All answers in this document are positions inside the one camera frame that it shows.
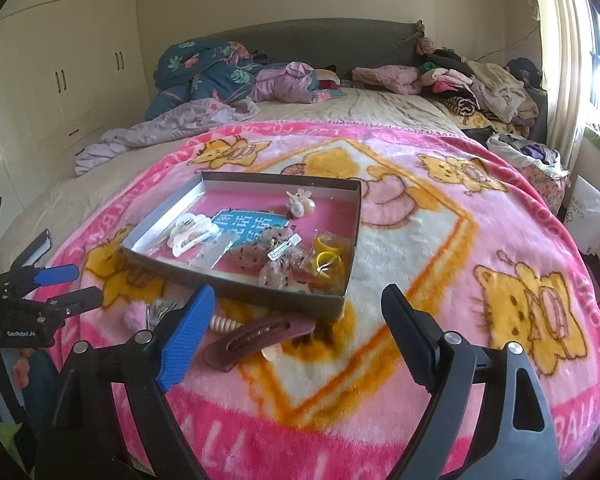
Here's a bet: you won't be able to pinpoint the cream curtain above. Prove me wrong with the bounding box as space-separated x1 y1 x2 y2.
527 0 600 146

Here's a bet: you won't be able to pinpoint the floral bag of clothes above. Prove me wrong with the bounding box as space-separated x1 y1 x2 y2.
486 132 572 213

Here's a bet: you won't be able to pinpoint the pink cartoon printed blanket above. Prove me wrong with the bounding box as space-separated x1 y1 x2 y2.
40 120 600 480

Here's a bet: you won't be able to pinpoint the grey bed headboard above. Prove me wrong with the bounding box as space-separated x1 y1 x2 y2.
185 19 426 83

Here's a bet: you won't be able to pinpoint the dotted fabric bow hair clip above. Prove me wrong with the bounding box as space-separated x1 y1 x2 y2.
230 230 312 289

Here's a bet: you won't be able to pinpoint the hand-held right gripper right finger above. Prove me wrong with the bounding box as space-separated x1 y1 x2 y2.
381 284 563 480

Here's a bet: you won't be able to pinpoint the pile of clothes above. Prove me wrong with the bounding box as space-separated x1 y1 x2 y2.
415 35 546 128

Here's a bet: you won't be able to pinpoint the cream hair claw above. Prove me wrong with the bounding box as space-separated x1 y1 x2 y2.
167 213 222 256

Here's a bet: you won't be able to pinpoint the beige bed sheet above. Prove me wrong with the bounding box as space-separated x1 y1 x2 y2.
0 87 481 261

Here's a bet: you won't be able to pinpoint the dark floral quilt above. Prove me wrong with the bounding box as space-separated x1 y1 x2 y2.
145 40 271 121

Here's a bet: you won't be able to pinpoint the cream wardrobe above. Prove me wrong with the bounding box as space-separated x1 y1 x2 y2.
0 0 151 241

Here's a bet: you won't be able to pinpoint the pink fluffy clothes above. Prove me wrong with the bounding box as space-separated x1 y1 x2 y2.
352 65 423 96

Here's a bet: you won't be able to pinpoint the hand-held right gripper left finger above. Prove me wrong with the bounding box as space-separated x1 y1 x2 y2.
34 284 217 480

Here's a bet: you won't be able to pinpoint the white plastic bag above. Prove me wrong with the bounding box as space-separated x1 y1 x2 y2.
562 175 600 256

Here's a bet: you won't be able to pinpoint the purple pink garment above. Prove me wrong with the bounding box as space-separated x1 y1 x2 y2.
252 61 331 105

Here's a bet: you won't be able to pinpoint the lilac duvet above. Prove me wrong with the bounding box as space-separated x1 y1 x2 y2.
75 97 261 176

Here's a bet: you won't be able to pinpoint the brown hair clip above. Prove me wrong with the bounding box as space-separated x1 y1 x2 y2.
203 316 316 372

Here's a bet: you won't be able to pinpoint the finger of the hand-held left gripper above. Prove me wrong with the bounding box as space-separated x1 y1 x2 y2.
10 264 80 293
35 287 105 333

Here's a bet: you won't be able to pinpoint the teal cloth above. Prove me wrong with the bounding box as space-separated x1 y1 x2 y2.
25 350 61 441

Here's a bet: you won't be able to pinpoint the yellow hair ties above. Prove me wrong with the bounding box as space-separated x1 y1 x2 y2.
307 234 353 281

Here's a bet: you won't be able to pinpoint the grey cardboard box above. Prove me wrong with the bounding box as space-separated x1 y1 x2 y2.
121 171 363 322

